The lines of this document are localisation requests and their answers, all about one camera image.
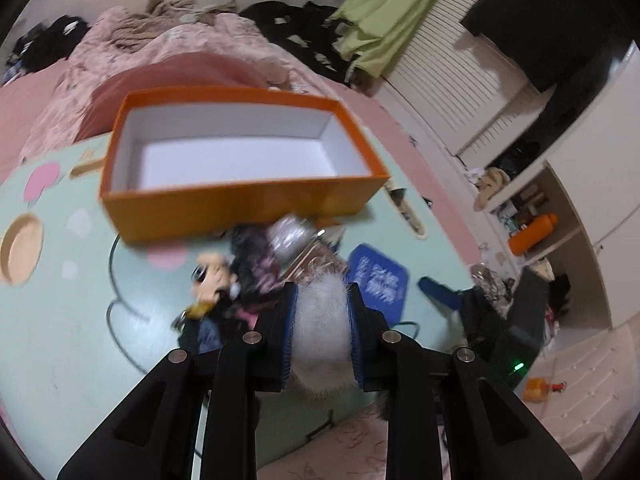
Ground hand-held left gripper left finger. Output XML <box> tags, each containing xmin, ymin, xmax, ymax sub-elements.
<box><xmin>56</xmin><ymin>284</ymin><xmax>300</xmax><ymax>480</ymax></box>

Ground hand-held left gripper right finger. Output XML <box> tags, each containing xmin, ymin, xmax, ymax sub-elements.
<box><xmin>346</xmin><ymin>283</ymin><xmax>583</xmax><ymax>480</ymax></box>

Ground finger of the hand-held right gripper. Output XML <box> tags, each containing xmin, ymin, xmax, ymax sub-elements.
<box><xmin>418</xmin><ymin>276</ymin><xmax>463</xmax><ymax>320</ymax></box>

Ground white fluffy pompom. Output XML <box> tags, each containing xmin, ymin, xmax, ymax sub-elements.
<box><xmin>290</xmin><ymin>272</ymin><xmax>358</xmax><ymax>402</ymax></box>

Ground orange cardboard box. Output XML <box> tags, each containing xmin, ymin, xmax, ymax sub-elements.
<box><xmin>99</xmin><ymin>87</ymin><xmax>392</xmax><ymax>246</ymax></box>

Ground blue printed pack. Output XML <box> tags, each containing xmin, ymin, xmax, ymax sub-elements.
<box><xmin>345</xmin><ymin>244</ymin><xmax>412</xmax><ymax>321</ymax></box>

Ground dark patterned cloth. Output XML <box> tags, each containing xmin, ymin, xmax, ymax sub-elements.
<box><xmin>227</xmin><ymin>225</ymin><xmax>292</xmax><ymax>313</ymax></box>

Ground black device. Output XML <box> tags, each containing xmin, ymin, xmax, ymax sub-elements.
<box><xmin>492</xmin><ymin>270</ymin><xmax>548</xmax><ymax>392</ymax></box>

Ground clear plastic bag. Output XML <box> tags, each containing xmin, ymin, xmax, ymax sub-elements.
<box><xmin>267</xmin><ymin>215</ymin><xmax>326</xmax><ymax>262</ymax></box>

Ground orange flat bottle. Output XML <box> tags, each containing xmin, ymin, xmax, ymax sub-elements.
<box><xmin>522</xmin><ymin>377</ymin><xmax>568</xmax><ymax>402</ymax></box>

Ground white open shelf unit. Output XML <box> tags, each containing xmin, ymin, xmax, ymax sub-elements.
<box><xmin>487</xmin><ymin>160</ymin><xmax>617</xmax><ymax>332</ymax></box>

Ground white wardrobe doors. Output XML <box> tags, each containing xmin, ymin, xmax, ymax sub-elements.
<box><xmin>375</xmin><ymin>0</ymin><xmax>551</xmax><ymax>157</ymax></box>

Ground dark red pillow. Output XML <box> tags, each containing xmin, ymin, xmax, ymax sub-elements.
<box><xmin>82</xmin><ymin>52</ymin><xmax>268</xmax><ymax>136</ymax></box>

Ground light green hanging garment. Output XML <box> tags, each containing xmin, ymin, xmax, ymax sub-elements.
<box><xmin>332</xmin><ymin>0</ymin><xmax>458</xmax><ymax>78</ymax></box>

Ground black hanging garment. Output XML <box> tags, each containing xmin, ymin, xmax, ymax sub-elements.
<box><xmin>460</xmin><ymin>0</ymin><xmax>631</xmax><ymax>136</ymax></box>

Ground black clothes pile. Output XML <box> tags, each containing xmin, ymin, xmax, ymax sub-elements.
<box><xmin>239</xmin><ymin>1</ymin><xmax>361</xmax><ymax>86</ymax></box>
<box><xmin>7</xmin><ymin>15</ymin><xmax>91</xmax><ymax>76</ymax></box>

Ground pink floral blanket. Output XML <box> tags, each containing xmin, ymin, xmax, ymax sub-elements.
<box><xmin>22</xmin><ymin>6</ymin><xmax>321</xmax><ymax>161</ymax></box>

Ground beige knitted cloth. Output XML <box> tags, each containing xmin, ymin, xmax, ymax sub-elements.
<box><xmin>107</xmin><ymin>0</ymin><xmax>238</xmax><ymax>53</ymax></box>

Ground cartoon figure keychain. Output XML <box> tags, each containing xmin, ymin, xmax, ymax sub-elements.
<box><xmin>182</xmin><ymin>252</ymin><xmax>242</xmax><ymax>321</ymax></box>

